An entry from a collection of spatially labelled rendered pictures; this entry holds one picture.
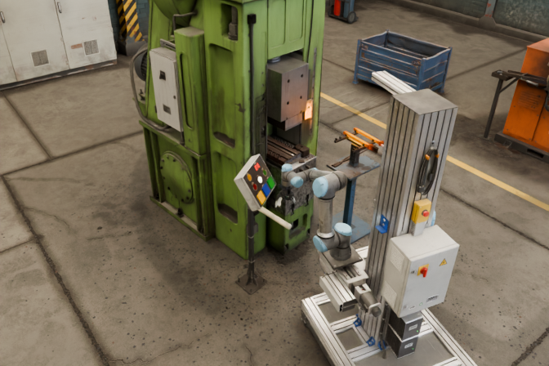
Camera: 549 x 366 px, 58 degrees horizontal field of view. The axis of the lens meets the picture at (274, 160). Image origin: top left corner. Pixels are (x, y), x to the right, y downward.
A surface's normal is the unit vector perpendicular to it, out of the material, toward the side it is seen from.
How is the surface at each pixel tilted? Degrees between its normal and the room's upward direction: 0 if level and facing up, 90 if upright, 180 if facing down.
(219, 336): 0
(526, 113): 90
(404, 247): 0
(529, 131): 90
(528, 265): 0
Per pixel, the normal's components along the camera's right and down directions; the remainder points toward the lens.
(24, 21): 0.64, 0.41
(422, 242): 0.01, -0.85
